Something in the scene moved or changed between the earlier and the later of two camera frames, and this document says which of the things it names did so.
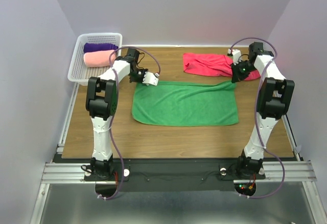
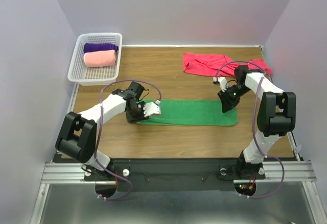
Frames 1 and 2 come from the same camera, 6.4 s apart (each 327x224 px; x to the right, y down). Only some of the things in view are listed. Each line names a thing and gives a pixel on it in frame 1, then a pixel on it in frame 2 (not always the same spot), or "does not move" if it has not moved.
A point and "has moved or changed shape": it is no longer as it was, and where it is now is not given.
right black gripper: x=236 y=75 to x=227 y=103
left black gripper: x=140 y=80 to x=131 y=119
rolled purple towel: x=91 y=47 does not move
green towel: x=190 y=103 has moved or changed shape
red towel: x=212 y=65 does not move
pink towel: x=98 y=58 does not move
